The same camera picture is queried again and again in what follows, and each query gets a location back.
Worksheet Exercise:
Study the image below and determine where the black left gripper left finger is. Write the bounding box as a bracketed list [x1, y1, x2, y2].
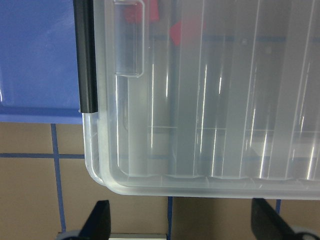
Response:
[57, 199, 112, 240]

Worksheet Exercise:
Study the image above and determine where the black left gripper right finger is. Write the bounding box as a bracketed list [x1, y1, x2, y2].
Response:
[251, 197, 320, 240]

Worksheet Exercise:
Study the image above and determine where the clear plastic box lid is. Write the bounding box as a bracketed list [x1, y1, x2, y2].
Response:
[104, 0, 320, 200]

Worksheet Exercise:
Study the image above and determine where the red block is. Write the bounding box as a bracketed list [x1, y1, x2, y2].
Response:
[123, 0, 160, 24]
[169, 20, 207, 47]

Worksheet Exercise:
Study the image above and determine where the clear plastic storage box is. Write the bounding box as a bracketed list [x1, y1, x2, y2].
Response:
[73, 0, 111, 187]

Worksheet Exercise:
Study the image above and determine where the red block in box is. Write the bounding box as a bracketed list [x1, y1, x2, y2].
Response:
[123, 0, 160, 24]

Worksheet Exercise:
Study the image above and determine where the blue plastic tray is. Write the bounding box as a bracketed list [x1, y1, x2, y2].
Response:
[0, 0, 82, 124]

